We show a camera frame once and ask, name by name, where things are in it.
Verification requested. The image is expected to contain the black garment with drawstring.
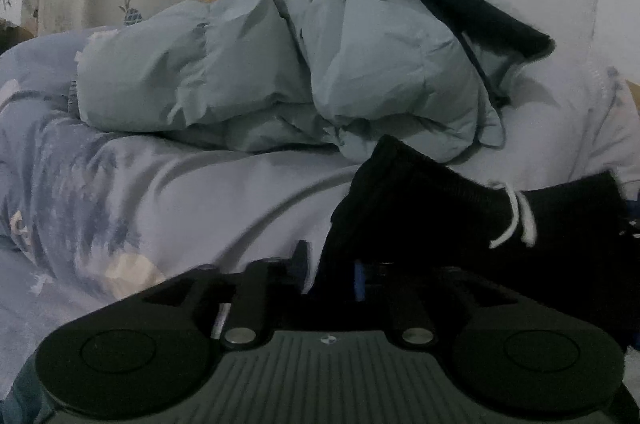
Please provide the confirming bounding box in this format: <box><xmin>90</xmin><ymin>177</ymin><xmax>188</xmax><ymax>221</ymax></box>
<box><xmin>311</xmin><ymin>136</ymin><xmax>639</xmax><ymax>328</ymax></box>

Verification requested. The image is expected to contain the blue forest print duvet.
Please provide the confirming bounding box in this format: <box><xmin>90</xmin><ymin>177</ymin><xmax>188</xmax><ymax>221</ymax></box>
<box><xmin>1</xmin><ymin>32</ymin><xmax>356</xmax><ymax>423</ymax></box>

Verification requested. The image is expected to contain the light teal puffer jacket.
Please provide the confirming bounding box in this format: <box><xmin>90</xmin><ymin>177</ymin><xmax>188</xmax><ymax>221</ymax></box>
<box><xmin>68</xmin><ymin>0</ymin><xmax>554</xmax><ymax>163</ymax></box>

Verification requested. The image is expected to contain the white hooded sweatshirt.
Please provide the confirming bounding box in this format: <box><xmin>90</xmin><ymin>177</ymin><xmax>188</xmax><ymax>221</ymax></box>
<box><xmin>456</xmin><ymin>0</ymin><xmax>639</xmax><ymax>199</ymax></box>

